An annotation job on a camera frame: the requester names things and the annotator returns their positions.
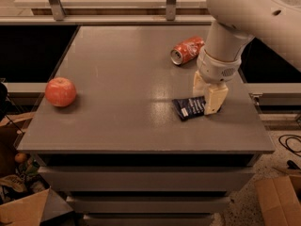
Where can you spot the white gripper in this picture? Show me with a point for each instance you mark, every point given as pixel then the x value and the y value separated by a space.
pixel 215 70

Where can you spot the dark blue rxbar wrapper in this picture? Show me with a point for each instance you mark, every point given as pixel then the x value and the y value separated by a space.
pixel 189 108

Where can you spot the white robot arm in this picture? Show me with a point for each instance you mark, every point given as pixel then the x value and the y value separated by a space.
pixel 236 23

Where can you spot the red apple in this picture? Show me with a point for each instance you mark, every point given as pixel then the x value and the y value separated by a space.
pixel 60 92

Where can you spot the crushed red soda can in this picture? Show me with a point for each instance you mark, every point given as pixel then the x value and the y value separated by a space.
pixel 186 50

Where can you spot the grey drawer cabinet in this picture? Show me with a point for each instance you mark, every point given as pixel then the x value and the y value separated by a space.
pixel 121 154

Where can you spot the cardboard box bottom right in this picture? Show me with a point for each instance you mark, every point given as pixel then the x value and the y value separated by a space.
pixel 280 200

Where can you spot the cardboard box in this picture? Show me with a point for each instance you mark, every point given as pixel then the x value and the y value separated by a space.
pixel 27 211
pixel 280 200

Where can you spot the small orange fruit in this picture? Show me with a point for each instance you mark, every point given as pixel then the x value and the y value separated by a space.
pixel 20 158

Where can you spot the cardboard box bottom left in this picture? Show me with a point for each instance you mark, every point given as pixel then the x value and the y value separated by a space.
pixel 27 211

